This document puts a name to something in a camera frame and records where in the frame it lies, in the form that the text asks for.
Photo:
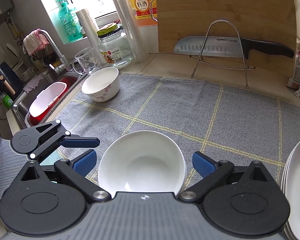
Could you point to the short stack plastic cups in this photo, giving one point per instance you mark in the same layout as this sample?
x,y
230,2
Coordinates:
x,y
90,28

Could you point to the white red sink basket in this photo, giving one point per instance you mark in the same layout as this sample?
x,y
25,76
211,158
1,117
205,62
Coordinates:
x,y
45,100

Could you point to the clear glass mug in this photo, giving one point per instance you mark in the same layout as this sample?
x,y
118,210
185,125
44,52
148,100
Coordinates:
x,y
86,61

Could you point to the red white snack bag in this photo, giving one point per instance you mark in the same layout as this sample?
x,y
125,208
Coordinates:
x,y
298,64

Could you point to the grey teal checked towel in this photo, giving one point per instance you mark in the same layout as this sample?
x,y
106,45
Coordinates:
x,y
223,122

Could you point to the green dish soap bottle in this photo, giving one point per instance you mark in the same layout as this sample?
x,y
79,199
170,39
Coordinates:
x,y
69,19

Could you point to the bamboo cutting board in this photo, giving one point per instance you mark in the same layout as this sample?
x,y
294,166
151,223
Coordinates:
x,y
266,20

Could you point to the steel kitchen knife black handle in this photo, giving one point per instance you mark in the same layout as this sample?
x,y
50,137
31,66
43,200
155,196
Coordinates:
x,y
232,47

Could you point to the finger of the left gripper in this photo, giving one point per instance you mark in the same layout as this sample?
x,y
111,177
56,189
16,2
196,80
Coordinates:
x,y
62,139

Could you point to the plain white bowl front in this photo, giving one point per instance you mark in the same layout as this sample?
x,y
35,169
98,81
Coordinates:
x,y
112,170

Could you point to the steel sink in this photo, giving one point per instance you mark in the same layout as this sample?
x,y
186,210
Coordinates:
x,y
20,107

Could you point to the tall stack plastic cups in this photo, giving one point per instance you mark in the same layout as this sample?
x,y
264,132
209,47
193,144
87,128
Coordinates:
x,y
127,18

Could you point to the pink cloth on faucet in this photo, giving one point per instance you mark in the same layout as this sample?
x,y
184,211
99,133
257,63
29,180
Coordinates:
x,y
35,41

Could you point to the glass jar green lid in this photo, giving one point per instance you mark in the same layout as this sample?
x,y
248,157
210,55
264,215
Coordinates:
x,y
114,45

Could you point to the wire board rack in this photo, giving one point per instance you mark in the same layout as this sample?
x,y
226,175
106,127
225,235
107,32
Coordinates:
x,y
223,41

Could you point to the steel sink faucet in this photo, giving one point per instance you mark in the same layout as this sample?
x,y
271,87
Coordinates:
x,y
65,65

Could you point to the white plate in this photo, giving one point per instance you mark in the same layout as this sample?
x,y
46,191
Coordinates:
x,y
285,230
292,191
286,167

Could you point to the white bowl faint flowers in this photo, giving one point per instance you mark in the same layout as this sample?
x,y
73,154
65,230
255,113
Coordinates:
x,y
146,174

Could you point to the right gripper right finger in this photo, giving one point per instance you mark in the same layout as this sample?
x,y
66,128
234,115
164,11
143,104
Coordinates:
x,y
214,174

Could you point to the white bowl pink flowers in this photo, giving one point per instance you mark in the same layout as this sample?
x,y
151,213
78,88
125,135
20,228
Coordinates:
x,y
103,85

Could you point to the orange cooking wine jug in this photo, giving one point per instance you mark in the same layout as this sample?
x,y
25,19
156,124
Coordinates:
x,y
144,12

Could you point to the white plate back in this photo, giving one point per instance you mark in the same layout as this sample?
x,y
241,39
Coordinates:
x,y
292,191

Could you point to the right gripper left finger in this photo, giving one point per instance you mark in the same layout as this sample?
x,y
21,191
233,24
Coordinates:
x,y
73,172

